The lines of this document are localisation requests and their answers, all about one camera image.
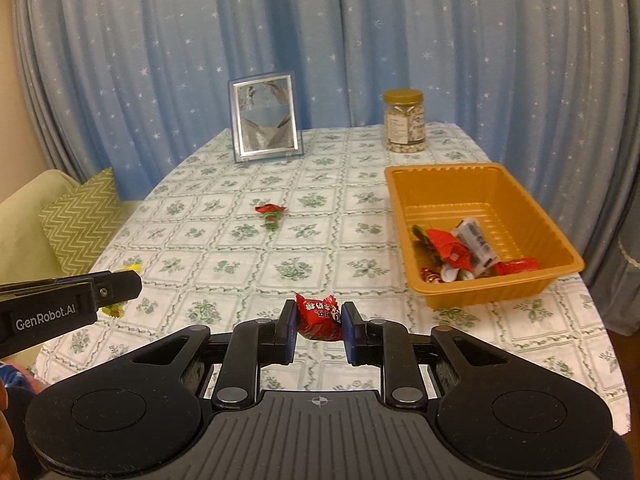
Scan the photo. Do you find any person's left hand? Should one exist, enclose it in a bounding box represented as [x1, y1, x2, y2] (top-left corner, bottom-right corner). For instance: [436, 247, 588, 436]
[0, 385, 15, 467]

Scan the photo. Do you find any yellow candy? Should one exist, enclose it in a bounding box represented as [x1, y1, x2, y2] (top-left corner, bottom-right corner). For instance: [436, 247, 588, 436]
[99, 261, 144, 319]

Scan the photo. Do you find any blue star-print curtain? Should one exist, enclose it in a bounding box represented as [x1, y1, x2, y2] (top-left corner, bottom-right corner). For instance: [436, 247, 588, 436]
[10, 0, 640, 281]

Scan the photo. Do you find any green zigzag cushion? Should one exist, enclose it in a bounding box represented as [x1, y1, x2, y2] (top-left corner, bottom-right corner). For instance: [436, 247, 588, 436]
[39, 167, 123, 277]

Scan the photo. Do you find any clear packet with dark contents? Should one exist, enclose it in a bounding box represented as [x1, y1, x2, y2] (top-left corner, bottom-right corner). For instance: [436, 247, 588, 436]
[452, 216, 501, 276]

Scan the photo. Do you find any grey lace-trimmed cover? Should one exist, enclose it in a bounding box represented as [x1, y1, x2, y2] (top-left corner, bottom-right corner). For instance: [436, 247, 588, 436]
[600, 200, 640, 336]

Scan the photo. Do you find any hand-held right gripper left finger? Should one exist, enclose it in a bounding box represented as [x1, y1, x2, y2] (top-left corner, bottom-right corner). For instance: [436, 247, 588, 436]
[100, 300, 299, 413]

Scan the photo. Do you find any white snack packet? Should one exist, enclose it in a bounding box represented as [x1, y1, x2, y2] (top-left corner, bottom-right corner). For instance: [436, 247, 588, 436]
[440, 265, 476, 284]

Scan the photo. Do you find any clear nut jar yellow lid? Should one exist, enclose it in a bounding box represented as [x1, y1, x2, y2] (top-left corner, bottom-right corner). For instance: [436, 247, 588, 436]
[383, 89, 427, 153]

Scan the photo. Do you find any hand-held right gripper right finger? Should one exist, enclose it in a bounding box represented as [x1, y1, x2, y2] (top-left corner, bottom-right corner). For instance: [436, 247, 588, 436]
[342, 301, 543, 411]

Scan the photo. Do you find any person's printed clothing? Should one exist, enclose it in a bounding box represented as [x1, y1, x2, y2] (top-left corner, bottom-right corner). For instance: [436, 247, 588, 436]
[0, 360, 47, 392]

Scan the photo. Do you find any red snack packet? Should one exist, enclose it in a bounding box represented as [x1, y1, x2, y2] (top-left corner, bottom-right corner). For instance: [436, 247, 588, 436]
[425, 228, 476, 268]
[495, 257, 541, 277]

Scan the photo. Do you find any floral checked tablecloth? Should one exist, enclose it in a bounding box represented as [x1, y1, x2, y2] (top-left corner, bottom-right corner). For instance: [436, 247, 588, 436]
[32, 122, 632, 436]

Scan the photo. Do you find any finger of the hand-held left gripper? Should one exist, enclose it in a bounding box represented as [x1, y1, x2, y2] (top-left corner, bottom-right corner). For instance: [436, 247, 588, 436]
[0, 271, 144, 312]
[0, 270, 126, 292]

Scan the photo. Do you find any orange plastic tray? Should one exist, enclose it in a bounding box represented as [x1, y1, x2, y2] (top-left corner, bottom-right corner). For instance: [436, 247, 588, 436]
[384, 162, 586, 310]

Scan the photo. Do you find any small red candy packet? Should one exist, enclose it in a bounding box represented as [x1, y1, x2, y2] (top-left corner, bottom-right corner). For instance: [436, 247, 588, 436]
[294, 292, 346, 342]

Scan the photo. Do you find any silver picture frame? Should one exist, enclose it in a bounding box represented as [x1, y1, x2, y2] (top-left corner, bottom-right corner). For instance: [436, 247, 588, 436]
[228, 73, 304, 163]

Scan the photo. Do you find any pale green sofa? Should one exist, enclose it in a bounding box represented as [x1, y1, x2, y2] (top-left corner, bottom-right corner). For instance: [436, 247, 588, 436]
[0, 169, 143, 288]

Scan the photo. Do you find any long green snack packet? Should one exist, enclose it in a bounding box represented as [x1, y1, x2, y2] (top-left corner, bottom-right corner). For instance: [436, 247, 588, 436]
[411, 225, 438, 256]

